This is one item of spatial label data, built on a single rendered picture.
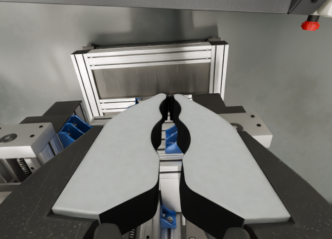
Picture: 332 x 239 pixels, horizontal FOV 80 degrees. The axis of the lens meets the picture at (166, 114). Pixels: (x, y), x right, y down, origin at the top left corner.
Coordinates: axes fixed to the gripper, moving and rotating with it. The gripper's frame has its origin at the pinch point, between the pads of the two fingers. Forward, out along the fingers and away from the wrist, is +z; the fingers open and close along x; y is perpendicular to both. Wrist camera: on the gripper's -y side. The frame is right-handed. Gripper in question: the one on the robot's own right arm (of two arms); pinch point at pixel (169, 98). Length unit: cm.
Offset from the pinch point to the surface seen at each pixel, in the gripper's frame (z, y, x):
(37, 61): 120, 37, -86
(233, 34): 120, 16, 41
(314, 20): 39, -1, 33
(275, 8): 25.3, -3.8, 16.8
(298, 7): 24.2, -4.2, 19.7
